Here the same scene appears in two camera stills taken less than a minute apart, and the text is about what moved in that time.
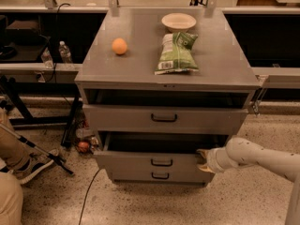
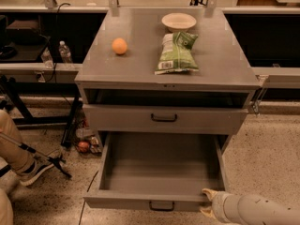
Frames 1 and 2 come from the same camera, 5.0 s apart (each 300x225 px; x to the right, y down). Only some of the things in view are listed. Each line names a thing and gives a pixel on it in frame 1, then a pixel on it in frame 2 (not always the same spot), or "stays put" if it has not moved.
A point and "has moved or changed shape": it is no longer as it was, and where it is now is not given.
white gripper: (212, 160) → (219, 204)
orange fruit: (119, 46) stays put
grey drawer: (154, 150) has moved or changed shape
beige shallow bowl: (178, 22) stays put
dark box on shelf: (22, 32) stays put
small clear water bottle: (47, 59) stays put
